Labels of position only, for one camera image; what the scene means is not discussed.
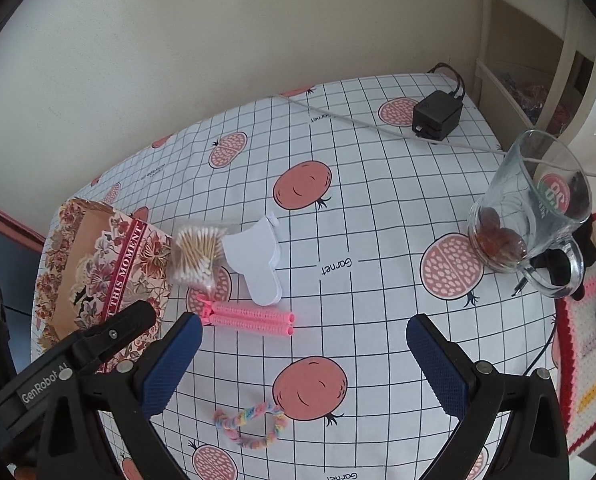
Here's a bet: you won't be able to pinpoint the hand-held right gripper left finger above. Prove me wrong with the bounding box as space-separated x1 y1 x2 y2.
36 311 203 480

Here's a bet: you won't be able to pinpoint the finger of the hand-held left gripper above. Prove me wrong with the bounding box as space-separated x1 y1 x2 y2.
70 301 157 376

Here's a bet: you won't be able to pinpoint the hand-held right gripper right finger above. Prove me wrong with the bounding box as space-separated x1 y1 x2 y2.
406 313 571 480

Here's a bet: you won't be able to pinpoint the floral cardboard box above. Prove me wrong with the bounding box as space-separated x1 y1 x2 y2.
32 197 173 376

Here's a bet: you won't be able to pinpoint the pink hair roller clip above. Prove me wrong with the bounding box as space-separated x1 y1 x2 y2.
193 296 296 338

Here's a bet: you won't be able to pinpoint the bag of cotton swabs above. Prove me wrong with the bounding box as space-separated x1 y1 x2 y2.
170 220 229 291

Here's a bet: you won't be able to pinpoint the white checkered cloth desktop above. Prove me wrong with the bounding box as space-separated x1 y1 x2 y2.
30 74 561 480

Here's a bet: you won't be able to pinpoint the brown round pieces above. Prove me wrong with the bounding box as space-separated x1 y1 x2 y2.
478 207 526 263

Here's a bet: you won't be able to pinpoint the red edged crochet mat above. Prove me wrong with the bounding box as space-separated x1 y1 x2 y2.
553 207 596 456

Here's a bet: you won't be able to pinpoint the glass mug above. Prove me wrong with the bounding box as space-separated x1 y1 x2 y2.
467 129 593 300

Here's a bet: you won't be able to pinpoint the black plastic object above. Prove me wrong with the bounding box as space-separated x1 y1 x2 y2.
530 220 596 286

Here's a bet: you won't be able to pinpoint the black power adapter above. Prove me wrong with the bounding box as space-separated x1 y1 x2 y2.
411 91 464 142

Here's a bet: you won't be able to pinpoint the red mesh bag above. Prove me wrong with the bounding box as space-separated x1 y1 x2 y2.
520 82 570 132

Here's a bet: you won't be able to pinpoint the white shelf unit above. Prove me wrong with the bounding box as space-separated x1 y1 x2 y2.
475 0 596 181

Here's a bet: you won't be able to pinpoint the thin black cable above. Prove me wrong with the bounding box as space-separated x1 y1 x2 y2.
522 305 559 376

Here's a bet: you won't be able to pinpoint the pastel braided hair tie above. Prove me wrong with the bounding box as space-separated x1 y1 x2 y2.
213 402 289 450

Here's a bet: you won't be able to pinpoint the black adapter cable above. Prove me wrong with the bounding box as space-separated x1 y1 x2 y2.
426 62 466 101

